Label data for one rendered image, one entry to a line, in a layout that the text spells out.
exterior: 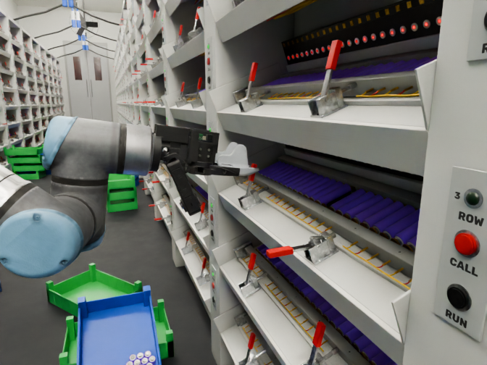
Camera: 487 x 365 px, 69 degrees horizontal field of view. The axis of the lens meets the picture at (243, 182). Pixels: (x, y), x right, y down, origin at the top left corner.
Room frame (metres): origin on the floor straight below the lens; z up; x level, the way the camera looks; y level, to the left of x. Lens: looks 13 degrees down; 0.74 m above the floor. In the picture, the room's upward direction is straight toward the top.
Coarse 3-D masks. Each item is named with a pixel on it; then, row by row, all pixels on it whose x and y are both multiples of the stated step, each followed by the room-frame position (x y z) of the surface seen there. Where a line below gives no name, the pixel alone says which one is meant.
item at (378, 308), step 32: (256, 160) 0.89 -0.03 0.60; (320, 160) 0.73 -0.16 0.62; (224, 192) 0.84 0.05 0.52; (256, 224) 0.62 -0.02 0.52; (288, 224) 0.58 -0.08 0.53; (288, 256) 0.51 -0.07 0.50; (320, 288) 0.44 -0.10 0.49; (352, 288) 0.38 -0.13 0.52; (384, 288) 0.36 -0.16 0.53; (352, 320) 0.38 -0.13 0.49; (384, 320) 0.32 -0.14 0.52; (384, 352) 0.33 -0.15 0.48
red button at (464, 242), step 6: (462, 234) 0.24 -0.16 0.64; (468, 234) 0.24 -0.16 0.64; (456, 240) 0.25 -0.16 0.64; (462, 240) 0.24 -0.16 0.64; (468, 240) 0.24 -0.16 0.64; (474, 240) 0.24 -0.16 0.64; (456, 246) 0.25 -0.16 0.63; (462, 246) 0.24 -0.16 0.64; (468, 246) 0.24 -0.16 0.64; (474, 246) 0.24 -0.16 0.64; (462, 252) 0.24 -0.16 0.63; (468, 252) 0.24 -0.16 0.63; (474, 252) 0.24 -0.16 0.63
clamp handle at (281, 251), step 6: (312, 240) 0.46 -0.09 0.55; (288, 246) 0.45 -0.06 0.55; (294, 246) 0.46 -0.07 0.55; (300, 246) 0.45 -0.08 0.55; (306, 246) 0.45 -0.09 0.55; (312, 246) 0.46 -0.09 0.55; (270, 252) 0.43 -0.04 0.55; (276, 252) 0.43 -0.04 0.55; (282, 252) 0.44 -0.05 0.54; (288, 252) 0.44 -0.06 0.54; (270, 258) 0.43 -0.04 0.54
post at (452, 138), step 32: (448, 0) 0.28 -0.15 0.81; (448, 32) 0.28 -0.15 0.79; (448, 64) 0.28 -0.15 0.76; (480, 64) 0.25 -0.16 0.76; (448, 96) 0.27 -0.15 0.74; (480, 96) 0.25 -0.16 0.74; (448, 128) 0.27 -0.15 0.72; (480, 128) 0.25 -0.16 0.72; (448, 160) 0.27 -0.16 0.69; (480, 160) 0.24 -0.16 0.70; (448, 192) 0.26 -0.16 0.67; (416, 256) 0.29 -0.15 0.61; (416, 288) 0.28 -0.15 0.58; (416, 320) 0.28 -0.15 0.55; (416, 352) 0.28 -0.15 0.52; (448, 352) 0.25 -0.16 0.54; (480, 352) 0.23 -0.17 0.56
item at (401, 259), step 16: (256, 176) 0.80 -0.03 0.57; (272, 192) 0.71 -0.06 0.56; (288, 192) 0.65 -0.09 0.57; (304, 208) 0.58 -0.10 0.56; (320, 208) 0.55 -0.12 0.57; (320, 224) 0.52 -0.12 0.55; (336, 224) 0.49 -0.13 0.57; (352, 224) 0.47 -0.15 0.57; (352, 240) 0.46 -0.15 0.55; (368, 240) 0.42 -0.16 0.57; (384, 240) 0.41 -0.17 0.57; (384, 256) 0.40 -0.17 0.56; (400, 256) 0.37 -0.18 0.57; (384, 272) 0.38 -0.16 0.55
